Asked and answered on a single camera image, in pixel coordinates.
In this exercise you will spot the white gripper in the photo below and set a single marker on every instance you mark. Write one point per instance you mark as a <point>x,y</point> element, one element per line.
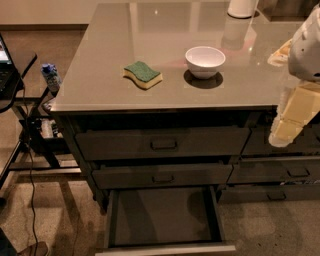
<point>306,55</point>

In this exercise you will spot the green and yellow sponge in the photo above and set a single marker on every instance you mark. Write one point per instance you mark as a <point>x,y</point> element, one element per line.
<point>142,75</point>

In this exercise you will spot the grey top right drawer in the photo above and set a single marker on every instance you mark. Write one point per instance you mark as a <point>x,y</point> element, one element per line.
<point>307,142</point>

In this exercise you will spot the grey middle right drawer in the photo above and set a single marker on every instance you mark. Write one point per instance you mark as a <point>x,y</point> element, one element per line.
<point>284,169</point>

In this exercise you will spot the grey bottom right drawer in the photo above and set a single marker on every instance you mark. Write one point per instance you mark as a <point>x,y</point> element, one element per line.
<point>246,194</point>

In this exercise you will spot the grey open bottom drawer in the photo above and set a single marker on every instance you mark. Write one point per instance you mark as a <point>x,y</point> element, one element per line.
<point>176,221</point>

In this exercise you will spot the grey top left drawer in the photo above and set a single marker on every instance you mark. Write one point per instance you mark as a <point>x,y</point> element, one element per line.
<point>161,143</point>

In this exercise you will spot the grey middle left drawer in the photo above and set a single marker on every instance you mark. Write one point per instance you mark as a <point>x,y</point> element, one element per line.
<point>161,175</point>

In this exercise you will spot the white bowl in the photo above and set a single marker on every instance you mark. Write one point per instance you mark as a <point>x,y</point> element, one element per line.
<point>204,62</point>

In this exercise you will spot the white cylindrical container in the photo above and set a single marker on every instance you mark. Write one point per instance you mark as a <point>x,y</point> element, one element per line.
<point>242,8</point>

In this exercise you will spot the plastic water bottle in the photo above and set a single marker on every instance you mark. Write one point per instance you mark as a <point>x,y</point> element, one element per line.
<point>52,77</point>

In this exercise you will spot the black side cart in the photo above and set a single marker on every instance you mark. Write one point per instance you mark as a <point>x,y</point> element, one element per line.
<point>29,116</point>

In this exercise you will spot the black laptop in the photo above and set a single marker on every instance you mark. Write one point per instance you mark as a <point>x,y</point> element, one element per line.
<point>9,75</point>

